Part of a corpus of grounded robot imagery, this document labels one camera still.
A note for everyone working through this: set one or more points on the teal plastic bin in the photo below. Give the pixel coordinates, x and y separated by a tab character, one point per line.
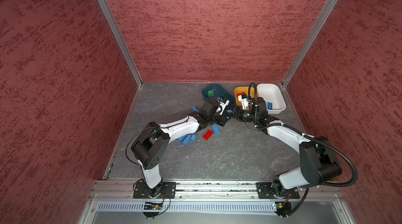
219	92

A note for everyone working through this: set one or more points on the perforated metal rail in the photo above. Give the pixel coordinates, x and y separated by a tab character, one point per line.
257	208

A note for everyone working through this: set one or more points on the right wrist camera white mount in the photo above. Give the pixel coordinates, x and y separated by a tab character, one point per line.
244	101

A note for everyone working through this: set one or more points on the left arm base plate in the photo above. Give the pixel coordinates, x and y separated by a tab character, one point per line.
164	190

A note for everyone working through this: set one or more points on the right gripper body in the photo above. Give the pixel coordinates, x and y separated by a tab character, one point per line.
246	115

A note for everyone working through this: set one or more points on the red long brick centre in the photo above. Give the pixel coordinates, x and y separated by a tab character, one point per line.
208	135

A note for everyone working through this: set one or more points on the white plastic bin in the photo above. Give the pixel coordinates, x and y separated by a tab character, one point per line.
272	93

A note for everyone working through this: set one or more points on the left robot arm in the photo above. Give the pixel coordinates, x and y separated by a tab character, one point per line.
152	142

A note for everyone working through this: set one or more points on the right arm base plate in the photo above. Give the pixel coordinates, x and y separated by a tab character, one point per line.
273	190

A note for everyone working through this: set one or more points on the yellow plastic bin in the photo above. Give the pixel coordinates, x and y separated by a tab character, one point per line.
242	91

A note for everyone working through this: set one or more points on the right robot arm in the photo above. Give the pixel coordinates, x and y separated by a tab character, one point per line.
318	160

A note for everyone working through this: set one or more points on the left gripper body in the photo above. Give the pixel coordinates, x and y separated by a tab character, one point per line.
219	119

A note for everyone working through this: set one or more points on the green brick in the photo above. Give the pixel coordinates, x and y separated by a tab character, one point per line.
210	93

